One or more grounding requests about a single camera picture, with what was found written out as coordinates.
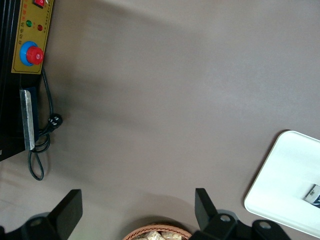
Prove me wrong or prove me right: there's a cream plastic tray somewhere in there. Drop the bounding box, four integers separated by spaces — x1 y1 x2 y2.
243 129 320 237

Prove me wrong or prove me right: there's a clear wrapped cracker packet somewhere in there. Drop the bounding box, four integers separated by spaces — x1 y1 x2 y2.
141 230 162 240
161 231 183 240

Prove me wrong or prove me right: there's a small black carton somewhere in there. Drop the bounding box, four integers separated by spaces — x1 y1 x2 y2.
303 182 320 209

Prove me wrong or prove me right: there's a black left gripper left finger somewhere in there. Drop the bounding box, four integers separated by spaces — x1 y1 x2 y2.
0 188 84 240

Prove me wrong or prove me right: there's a round wicker basket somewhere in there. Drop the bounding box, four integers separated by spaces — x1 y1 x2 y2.
121 222 194 240

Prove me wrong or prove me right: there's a black power cable with plug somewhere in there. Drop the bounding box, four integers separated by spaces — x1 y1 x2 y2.
27 66 64 182

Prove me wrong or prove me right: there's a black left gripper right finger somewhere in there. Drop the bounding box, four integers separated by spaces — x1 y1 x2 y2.
190 187 289 240

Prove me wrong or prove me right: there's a black control box yellow panel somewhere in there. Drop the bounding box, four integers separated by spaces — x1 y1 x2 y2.
0 0 55 162

